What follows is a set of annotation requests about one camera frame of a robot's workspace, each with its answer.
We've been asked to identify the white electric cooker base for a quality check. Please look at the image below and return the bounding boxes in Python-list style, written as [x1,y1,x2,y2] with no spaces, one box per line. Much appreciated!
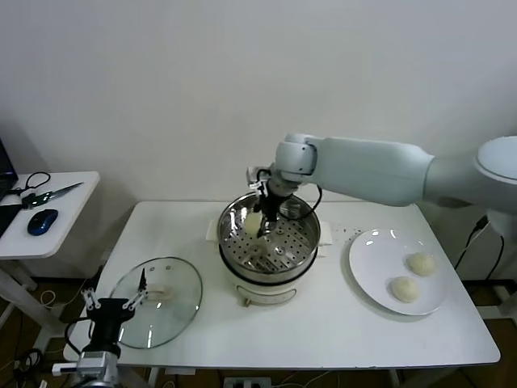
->
[205,217,334,309]

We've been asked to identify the white power strip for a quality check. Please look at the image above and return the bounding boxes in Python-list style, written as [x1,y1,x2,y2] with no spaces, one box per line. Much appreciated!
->
[224,377,272,388]

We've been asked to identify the black laptop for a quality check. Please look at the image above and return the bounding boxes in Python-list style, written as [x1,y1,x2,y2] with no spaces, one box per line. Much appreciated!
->
[0,136,21,239]

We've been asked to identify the round glass pot lid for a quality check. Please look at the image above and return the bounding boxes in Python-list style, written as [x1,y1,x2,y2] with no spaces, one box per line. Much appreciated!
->
[108,256,203,349]

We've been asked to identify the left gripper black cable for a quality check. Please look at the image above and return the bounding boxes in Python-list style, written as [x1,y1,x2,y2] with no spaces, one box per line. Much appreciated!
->
[64,317,99,356]

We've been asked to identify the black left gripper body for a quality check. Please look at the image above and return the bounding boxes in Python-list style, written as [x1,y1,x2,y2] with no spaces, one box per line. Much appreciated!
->
[93,297,134,348]

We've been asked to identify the black looped cable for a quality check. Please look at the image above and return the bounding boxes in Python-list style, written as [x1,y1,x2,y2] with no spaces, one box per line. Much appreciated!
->
[6,172,52,203]

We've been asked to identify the perforated steel steamer basket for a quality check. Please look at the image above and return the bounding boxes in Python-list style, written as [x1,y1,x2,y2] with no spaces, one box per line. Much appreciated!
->
[217,189,322,283]

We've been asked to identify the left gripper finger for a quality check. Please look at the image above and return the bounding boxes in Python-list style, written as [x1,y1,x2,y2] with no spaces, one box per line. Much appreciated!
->
[123,268,149,311]
[80,269,103,311]

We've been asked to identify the white round plate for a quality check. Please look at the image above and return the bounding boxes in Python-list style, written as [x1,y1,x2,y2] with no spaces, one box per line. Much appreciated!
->
[347,228,449,316]

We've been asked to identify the black cable with adapter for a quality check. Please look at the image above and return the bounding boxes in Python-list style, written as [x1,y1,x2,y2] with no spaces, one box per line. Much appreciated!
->
[454,216,506,284]

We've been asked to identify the white steamed baozi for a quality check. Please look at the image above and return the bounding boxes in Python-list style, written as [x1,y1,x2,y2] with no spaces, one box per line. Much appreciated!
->
[389,276,420,303]
[406,252,436,278]
[246,213,264,236]

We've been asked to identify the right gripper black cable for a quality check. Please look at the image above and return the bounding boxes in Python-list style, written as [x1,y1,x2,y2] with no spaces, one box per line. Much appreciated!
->
[290,183,324,215]

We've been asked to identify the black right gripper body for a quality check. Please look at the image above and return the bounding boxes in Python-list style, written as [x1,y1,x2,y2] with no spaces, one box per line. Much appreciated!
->
[258,189,286,221]

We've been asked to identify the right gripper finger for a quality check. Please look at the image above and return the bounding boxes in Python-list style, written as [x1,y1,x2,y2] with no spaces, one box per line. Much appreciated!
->
[258,217,280,240]

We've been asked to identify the black floor cable bundle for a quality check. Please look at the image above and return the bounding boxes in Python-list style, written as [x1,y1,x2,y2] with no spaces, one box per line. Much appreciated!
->
[14,348,45,379]

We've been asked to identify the white side table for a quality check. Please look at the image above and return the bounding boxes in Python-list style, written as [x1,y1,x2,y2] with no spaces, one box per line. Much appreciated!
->
[0,171,101,327]

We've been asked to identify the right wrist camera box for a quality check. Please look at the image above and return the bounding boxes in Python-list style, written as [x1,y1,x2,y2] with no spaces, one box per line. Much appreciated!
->
[246,164,272,191]

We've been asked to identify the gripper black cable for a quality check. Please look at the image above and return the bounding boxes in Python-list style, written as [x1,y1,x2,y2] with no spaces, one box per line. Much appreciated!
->
[64,317,99,356]
[290,183,324,215]

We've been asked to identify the blue computer mouse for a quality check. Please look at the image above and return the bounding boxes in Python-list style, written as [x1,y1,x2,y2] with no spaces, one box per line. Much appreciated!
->
[27,209,60,237]

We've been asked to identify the scissors with black handles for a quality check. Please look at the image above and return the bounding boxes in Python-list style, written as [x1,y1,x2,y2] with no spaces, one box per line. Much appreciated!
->
[22,181,85,210]

